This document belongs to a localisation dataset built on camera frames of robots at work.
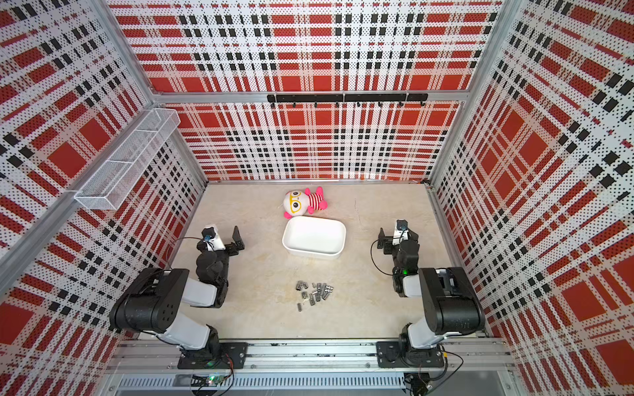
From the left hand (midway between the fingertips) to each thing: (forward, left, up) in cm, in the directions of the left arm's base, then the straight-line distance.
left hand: (228, 228), depth 90 cm
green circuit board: (-45, -3, -11) cm, 46 cm away
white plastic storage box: (+3, -31, -13) cm, 34 cm away
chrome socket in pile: (-22, -31, -11) cm, 40 cm away
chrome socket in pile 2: (-21, -29, -11) cm, 37 cm away
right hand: (+2, -63, -2) cm, 63 cm away
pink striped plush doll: (+17, -23, -6) cm, 29 cm away
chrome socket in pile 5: (-19, -37, -12) cm, 43 cm away
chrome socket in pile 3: (-25, -27, -12) cm, 39 cm away
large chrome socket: (-17, -27, -12) cm, 34 cm away
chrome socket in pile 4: (-19, -34, -12) cm, 40 cm away
